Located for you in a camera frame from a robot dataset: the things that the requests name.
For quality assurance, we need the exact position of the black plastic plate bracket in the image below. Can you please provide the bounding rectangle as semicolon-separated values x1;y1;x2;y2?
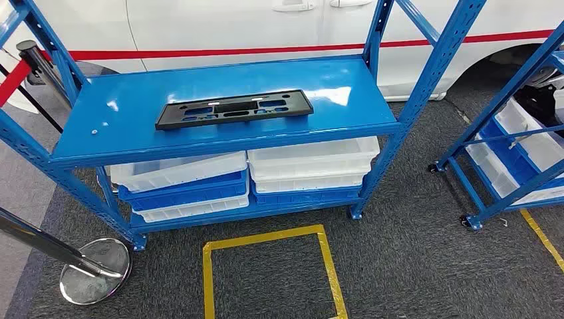
154;89;315;131

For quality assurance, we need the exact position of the blue metal shelf rack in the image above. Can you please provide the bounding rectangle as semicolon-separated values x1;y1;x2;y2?
427;19;564;232
0;0;488;253

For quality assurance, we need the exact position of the blue plastic bin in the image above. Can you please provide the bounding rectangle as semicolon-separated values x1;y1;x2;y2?
478;118;564;195
251;182;363;207

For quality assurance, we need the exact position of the white car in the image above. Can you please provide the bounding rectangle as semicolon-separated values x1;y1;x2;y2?
0;0;564;103

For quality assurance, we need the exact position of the chrome stanchion with round base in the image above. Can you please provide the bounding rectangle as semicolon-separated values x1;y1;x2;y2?
0;207;133;306

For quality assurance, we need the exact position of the yellow floor tape line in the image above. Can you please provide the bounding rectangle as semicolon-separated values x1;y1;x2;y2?
519;209;564;274

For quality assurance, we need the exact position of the short red barrier belt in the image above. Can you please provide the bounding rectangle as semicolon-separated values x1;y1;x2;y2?
0;59;33;108

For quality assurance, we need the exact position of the white car door handle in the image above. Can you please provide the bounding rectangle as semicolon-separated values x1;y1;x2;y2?
329;0;373;9
271;0;317;13

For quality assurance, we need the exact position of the black stanchion post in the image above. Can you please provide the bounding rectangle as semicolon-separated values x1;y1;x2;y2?
16;39;67;94

